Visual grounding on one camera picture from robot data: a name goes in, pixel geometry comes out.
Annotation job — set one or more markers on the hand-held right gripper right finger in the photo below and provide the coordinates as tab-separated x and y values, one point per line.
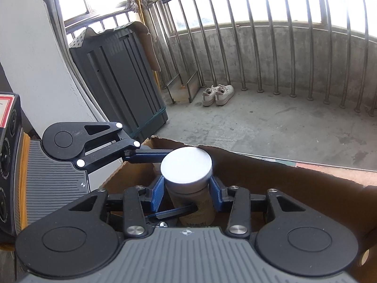
216	197

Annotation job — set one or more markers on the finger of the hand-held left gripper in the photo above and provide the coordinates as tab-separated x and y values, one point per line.
173	212
147	155

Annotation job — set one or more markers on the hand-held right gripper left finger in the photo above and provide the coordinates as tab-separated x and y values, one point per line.
157	196

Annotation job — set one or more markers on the white lidded plastic bottle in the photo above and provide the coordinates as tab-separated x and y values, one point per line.
185	165

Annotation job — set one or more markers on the brown cardboard box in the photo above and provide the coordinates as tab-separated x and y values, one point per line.
294	179

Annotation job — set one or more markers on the dark grey plastic cabinet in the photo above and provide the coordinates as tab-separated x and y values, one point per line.
117	79

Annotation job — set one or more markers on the white sneaker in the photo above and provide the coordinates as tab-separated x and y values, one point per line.
208	95
224	93

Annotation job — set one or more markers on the colourful printed mat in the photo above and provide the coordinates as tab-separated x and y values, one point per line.
324	171

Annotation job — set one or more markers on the brown cardboard sheet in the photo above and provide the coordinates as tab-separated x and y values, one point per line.
147	44

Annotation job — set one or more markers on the perforated grey board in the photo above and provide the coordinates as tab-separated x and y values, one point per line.
79	39

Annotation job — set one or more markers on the metal balcony railing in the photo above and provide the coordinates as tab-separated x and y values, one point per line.
310	96

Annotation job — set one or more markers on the metal shelf frame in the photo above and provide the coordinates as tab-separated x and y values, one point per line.
193	82

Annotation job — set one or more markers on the metal window frame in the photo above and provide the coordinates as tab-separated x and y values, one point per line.
81	16

